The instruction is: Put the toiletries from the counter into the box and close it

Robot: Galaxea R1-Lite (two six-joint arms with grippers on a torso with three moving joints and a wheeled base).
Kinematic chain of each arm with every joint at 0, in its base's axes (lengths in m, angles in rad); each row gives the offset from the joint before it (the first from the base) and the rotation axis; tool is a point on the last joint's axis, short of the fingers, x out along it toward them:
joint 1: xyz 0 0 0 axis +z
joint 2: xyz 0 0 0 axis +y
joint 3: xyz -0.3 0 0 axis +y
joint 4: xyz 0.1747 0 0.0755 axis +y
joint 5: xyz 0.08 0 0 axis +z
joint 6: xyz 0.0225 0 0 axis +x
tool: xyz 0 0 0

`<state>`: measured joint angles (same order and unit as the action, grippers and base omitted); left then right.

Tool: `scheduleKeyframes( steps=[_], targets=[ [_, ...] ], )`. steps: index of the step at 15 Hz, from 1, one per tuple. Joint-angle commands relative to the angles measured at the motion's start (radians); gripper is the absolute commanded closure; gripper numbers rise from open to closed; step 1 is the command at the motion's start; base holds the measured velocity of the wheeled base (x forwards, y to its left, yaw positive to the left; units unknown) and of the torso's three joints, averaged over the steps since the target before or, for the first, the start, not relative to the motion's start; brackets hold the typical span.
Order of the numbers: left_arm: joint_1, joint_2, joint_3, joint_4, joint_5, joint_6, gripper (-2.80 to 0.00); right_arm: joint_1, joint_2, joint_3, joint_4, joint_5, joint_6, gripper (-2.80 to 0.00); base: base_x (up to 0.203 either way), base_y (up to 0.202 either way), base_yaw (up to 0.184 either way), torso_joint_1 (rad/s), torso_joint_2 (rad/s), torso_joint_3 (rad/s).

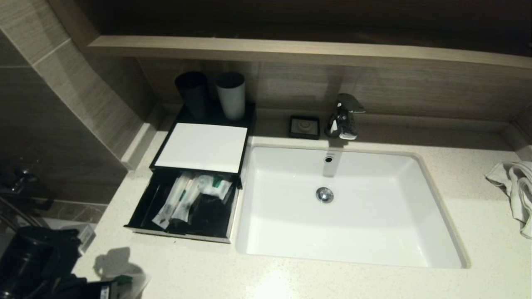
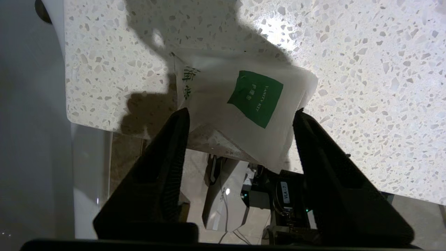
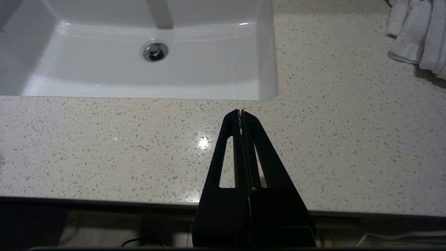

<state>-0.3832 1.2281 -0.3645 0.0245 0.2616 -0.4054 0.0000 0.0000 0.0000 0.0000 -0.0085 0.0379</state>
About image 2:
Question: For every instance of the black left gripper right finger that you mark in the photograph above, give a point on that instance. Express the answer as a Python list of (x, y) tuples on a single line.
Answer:
[(341, 202)]

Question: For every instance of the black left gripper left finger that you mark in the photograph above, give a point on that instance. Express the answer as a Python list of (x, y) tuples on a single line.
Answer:
[(150, 195)]

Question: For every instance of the green-label amenity packet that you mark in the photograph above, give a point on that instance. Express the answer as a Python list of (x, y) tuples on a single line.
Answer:
[(216, 101)]

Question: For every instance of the black robot base unit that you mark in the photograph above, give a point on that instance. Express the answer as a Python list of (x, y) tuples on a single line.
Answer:
[(292, 209)]

